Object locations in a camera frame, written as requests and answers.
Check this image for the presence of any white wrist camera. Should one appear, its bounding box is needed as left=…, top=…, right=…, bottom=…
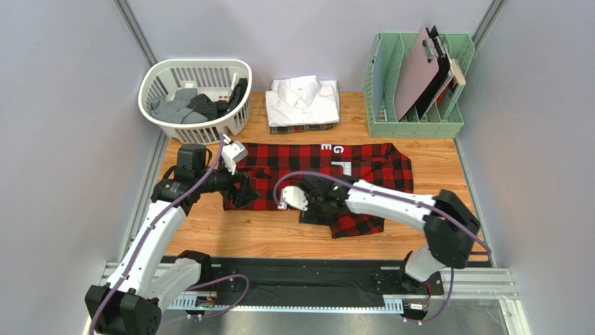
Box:
left=221, top=135, right=248, bottom=175
left=277, top=186, right=309, bottom=211

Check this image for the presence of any black shirt in basket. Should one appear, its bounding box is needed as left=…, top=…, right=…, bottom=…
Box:
left=187, top=78, right=248, bottom=123

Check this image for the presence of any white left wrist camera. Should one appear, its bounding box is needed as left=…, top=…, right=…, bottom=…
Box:
left=221, top=135, right=248, bottom=175

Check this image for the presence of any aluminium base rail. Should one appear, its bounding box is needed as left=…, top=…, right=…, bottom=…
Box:
left=105, top=258, right=529, bottom=334

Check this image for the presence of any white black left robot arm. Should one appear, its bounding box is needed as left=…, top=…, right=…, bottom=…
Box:
left=85, top=140, right=258, bottom=334

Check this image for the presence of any red black plaid shirt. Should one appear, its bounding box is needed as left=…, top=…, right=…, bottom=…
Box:
left=237, top=143, right=414, bottom=211

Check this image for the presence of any green file organizer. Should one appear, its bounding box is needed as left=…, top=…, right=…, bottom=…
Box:
left=364, top=27, right=475, bottom=139

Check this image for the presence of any black clipboard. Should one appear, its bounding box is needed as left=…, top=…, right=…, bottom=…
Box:
left=413, top=25, right=452, bottom=119

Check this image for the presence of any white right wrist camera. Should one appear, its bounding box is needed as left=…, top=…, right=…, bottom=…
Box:
left=277, top=186, right=309, bottom=211

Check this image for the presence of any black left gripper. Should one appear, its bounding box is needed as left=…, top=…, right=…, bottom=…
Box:
left=196, top=157, right=260, bottom=207

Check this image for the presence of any grey shirt in basket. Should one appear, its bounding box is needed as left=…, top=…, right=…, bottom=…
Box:
left=148, top=88, right=208, bottom=124

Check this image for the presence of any red book in organizer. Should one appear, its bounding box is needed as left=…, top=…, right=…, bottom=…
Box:
left=436, top=75, right=458, bottom=107

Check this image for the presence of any white laundry basket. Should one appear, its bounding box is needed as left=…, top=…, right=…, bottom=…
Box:
left=138, top=59, right=253, bottom=144

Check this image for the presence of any folded tartan shirt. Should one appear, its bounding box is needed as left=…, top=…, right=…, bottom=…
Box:
left=270, top=123, right=337, bottom=135

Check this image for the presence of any folded white shirt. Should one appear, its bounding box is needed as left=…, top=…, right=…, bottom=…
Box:
left=265, top=75, right=340, bottom=128

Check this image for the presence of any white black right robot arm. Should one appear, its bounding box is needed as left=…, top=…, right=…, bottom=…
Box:
left=279, top=172, right=484, bottom=282

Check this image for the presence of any pink clipboard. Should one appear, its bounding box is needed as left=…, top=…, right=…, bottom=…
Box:
left=394, top=27, right=426, bottom=121

